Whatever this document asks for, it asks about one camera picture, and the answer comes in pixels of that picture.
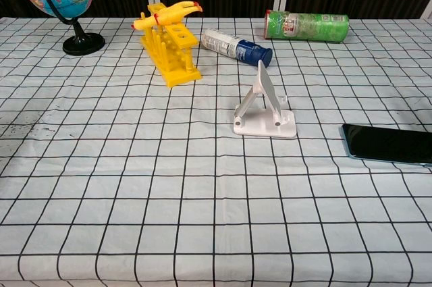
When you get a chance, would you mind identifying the blue and white can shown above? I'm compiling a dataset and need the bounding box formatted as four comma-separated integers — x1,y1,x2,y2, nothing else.
201,28,273,69

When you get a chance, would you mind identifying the white folding phone stand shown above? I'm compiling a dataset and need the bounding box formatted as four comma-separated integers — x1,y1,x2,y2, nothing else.
233,59,298,138

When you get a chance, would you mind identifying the green chips canister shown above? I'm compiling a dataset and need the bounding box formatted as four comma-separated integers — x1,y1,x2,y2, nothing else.
263,9,350,44

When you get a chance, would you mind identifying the yellow rubber chicken toy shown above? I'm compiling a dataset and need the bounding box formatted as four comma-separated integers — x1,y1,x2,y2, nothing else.
132,0,205,31

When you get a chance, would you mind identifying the black smartphone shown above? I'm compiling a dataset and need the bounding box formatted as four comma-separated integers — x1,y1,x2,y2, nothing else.
341,123,432,167

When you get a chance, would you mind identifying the white black-grid tablecloth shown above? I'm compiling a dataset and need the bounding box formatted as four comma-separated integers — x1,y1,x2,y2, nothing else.
0,16,432,287

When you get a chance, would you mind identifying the yellow plastic test tube rack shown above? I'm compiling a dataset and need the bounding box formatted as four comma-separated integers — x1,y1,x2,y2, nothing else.
140,3,203,89

